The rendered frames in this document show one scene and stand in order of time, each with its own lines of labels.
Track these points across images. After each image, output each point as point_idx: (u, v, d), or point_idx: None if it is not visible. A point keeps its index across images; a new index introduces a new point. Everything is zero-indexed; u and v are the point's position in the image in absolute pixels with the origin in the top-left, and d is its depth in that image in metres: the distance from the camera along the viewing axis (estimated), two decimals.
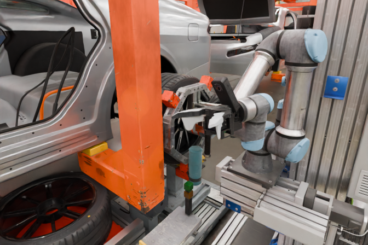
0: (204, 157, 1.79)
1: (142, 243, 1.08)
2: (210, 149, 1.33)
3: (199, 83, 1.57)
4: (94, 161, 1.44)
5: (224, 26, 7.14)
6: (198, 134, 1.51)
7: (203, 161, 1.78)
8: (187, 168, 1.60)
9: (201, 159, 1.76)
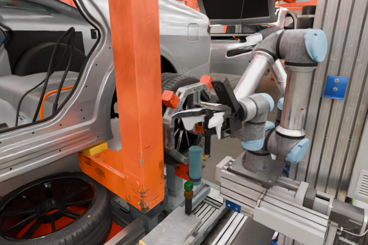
0: (204, 157, 1.79)
1: (142, 243, 1.08)
2: (210, 149, 1.33)
3: (199, 83, 1.57)
4: (94, 161, 1.44)
5: (224, 26, 7.14)
6: (198, 134, 1.51)
7: (203, 161, 1.78)
8: (187, 168, 1.60)
9: (201, 159, 1.76)
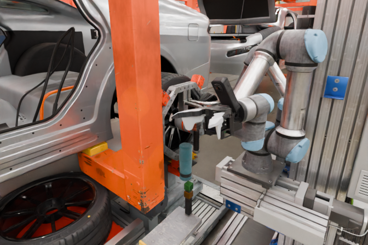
0: (196, 153, 1.83)
1: (142, 243, 1.08)
2: (198, 145, 1.38)
3: (189, 82, 1.62)
4: (94, 161, 1.44)
5: (224, 26, 7.14)
6: (188, 131, 1.55)
7: (194, 157, 1.83)
8: (178, 164, 1.65)
9: (193, 157, 1.81)
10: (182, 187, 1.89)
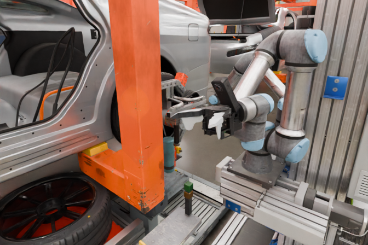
0: (180, 148, 1.93)
1: (142, 243, 1.08)
2: (178, 138, 1.47)
3: (173, 80, 1.71)
4: (94, 161, 1.44)
5: (224, 26, 7.14)
6: (171, 126, 1.65)
7: (179, 151, 1.92)
8: None
9: (178, 151, 1.90)
10: (167, 180, 1.98)
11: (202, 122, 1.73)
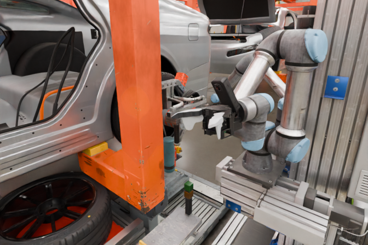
0: (180, 148, 1.92)
1: (142, 243, 1.08)
2: (178, 138, 1.47)
3: (173, 80, 1.71)
4: (94, 161, 1.44)
5: (224, 26, 7.14)
6: (171, 126, 1.64)
7: (179, 151, 1.92)
8: None
9: (178, 151, 1.90)
10: (167, 180, 1.98)
11: (202, 122, 1.73)
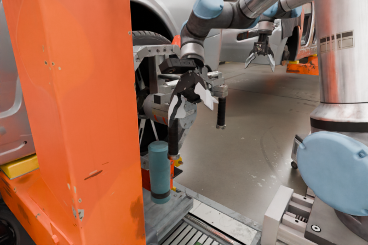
0: (181, 158, 1.23)
1: None
2: (177, 145, 0.77)
3: (168, 45, 1.01)
4: (13, 190, 0.74)
5: None
6: (165, 122, 0.95)
7: (179, 163, 1.22)
8: None
9: (177, 163, 1.20)
10: (161, 208, 1.28)
11: (218, 116, 1.03)
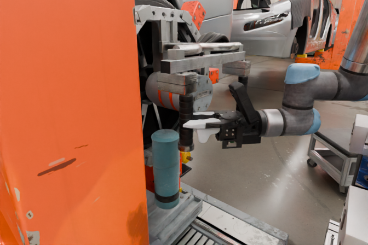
0: (190, 153, 1.03)
1: None
2: (191, 132, 0.57)
3: None
4: None
5: None
6: (172, 106, 0.75)
7: (188, 159, 1.02)
8: None
9: (185, 158, 1.00)
10: (165, 212, 1.08)
11: None
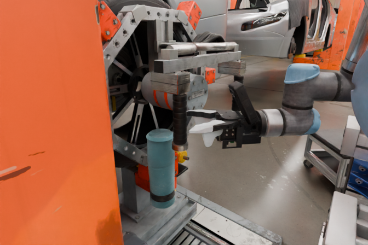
0: (186, 153, 1.03)
1: None
2: (185, 131, 0.58)
3: None
4: None
5: (231, 9, 6.23)
6: (167, 105, 0.75)
7: (184, 159, 1.02)
8: None
9: (181, 158, 1.01)
10: (162, 211, 1.09)
11: (233, 99, 0.83)
